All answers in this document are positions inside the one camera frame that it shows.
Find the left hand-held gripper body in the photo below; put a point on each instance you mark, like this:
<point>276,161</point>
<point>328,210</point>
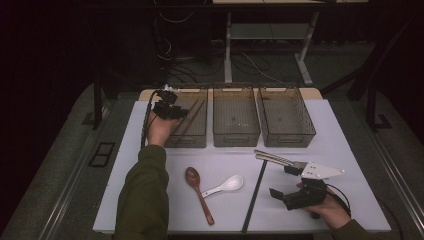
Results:
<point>166,110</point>

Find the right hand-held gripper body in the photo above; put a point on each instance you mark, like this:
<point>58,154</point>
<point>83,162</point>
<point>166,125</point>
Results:
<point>310,196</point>

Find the black tripod stand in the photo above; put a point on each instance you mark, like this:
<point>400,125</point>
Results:
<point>361,86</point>

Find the person's right hand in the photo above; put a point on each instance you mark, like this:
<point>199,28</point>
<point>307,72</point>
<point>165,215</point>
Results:
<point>331,211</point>

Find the black chopstick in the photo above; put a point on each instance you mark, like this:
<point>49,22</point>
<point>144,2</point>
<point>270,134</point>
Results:
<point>255,195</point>

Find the translucent grey plastic bin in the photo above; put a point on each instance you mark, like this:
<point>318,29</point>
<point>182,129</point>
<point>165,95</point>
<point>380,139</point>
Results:
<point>235,113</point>
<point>186,141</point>
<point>286,113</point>

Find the person's left hand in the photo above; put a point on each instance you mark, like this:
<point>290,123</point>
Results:
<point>158,130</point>

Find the brown wooden spoon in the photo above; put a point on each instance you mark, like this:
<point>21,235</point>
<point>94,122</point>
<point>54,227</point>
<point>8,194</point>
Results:
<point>192,176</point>

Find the white metal desk frame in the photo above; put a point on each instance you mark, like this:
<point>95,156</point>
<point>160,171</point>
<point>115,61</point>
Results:
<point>228,50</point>

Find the metal floor rail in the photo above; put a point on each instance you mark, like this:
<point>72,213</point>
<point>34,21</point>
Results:
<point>66,200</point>
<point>406,200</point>

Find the brown wooden chopstick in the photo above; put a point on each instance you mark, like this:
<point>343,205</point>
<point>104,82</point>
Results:
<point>188,114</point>
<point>195,116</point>

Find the white table cover sheet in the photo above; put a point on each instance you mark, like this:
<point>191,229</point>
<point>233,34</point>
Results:
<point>333,133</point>

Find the black metal stand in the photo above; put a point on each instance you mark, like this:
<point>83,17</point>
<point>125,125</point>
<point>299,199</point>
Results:
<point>371,106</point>
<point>97,106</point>

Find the black floor socket frame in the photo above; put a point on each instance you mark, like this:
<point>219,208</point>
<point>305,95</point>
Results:
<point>101,155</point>

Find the white ceramic spoon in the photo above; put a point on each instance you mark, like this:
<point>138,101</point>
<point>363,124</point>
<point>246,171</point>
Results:
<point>233,182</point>

